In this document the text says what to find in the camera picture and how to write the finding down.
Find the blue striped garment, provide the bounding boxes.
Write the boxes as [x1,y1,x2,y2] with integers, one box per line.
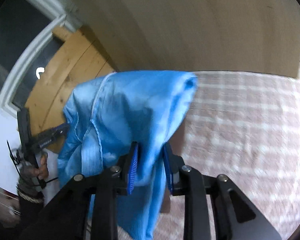
[57,70,197,239]

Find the wooden nightstand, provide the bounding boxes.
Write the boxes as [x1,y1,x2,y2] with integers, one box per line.
[24,24,116,153]

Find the dark knit sleeve forearm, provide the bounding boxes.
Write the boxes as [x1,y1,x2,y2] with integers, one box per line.
[16,178,44,239]

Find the white window frame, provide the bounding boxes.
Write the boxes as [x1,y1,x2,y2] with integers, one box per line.
[0,0,81,117]

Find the person left hand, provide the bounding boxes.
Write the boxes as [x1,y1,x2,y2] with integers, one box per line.
[20,152,49,179]

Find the wooden headboard panel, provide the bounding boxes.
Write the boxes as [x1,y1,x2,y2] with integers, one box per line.
[72,0,300,77]

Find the plaid bed sheet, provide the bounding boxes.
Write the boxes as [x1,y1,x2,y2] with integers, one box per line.
[117,70,300,240]

